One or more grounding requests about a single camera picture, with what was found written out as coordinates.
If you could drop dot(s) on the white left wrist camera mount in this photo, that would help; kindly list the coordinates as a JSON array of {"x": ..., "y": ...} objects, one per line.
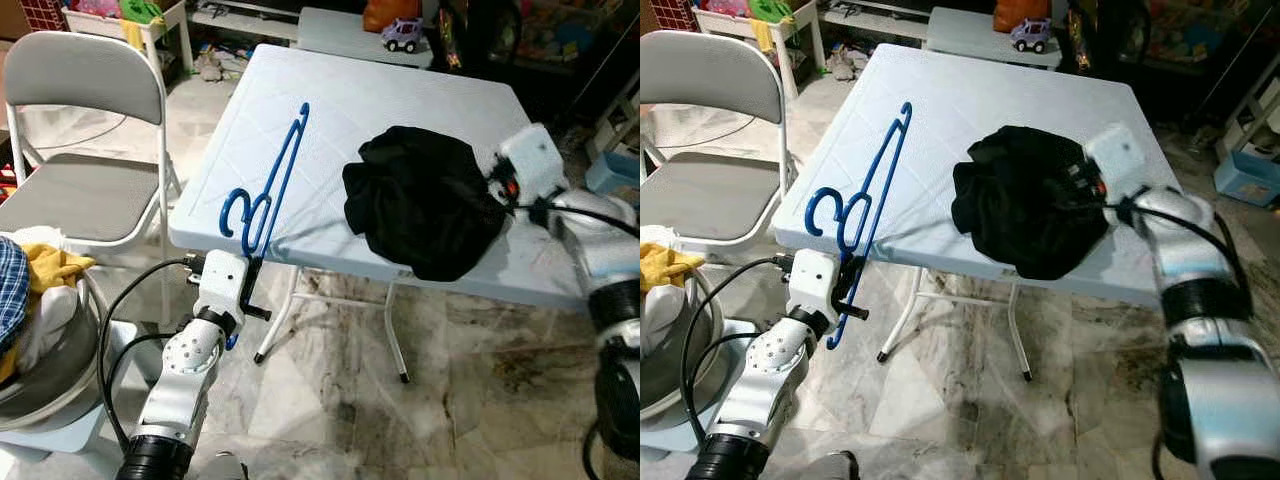
[
  {"x": 812, "y": 282},
  {"x": 220, "y": 285}
]

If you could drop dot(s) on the small white table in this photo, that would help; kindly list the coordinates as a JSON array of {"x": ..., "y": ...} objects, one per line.
[
  {"x": 340, "y": 35},
  {"x": 970, "y": 35}
]

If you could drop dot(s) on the purple toy car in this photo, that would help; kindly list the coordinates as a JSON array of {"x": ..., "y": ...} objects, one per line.
[
  {"x": 1031, "y": 35},
  {"x": 402, "y": 35}
]

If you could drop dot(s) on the orange bag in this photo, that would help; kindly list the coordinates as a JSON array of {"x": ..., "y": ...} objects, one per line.
[
  {"x": 1020, "y": 14},
  {"x": 390, "y": 15}
]

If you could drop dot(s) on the grey plush toy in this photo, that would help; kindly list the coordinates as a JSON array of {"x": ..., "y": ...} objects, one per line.
[
  {"x": 213, "y": 65},
  {"x": 845, "y": 64}
]

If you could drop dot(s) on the white plastic folding table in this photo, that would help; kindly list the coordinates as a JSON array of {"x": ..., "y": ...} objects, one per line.
[
  {"x": 1000, "y": 90},
  {"x": 400, "y": 90}
]

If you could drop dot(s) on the white crumpled cloth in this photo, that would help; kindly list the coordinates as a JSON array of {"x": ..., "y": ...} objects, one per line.
[
  {"x": 665, "y": 310},
  {"x": 45, "y": 320}
]

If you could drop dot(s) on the black garment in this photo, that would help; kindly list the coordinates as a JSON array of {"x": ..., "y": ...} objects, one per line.
[
  {"x": 1020, "y": 200},
  {"x": 420, "y": 200}
]

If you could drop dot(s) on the light blue plastic basket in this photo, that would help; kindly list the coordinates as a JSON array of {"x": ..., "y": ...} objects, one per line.
[
  {"x": 615, "y": 172},
  {"x": 1248, "y": 178}
]

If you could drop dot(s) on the grey folding chair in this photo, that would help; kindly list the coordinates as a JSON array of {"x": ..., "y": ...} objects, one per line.
[
  {"x": 80, "y": 80},
  {"x": 710, "y": 80}
]

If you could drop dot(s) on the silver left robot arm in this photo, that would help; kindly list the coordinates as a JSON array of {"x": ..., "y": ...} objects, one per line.
[
  {"x": 760, "y": 390},
  {"x": 180, "y": 380}
]

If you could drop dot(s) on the metal wash basin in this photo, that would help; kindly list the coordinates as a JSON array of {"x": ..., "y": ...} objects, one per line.
[
  {"x": 60, "y": 370},
  {"x": 690, "y": 360}
]

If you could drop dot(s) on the blue plastic hanger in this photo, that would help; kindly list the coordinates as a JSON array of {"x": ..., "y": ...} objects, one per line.
[
  {"x": 880, "y": 190},
  {"x": 285, "y": 170}
]

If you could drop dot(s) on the white storage trolley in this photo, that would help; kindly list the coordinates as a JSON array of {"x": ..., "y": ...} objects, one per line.
[{"x": 1255, "y": 110}]

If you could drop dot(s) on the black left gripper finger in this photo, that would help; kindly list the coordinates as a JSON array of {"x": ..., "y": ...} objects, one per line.
[
  {"x": 253, "y": 280},
  {"x": 851, "y": 278}
]

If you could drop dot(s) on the yellow cloth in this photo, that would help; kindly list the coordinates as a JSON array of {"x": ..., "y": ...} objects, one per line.
[
  {"x": 662, "y": 265},
  {"x": 55, "y": 268}
]

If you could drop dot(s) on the white toy shelf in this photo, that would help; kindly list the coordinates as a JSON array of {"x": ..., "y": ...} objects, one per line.
[
  {"x": 800, "y": 25},
  {"x": 165, "y": 25}
]

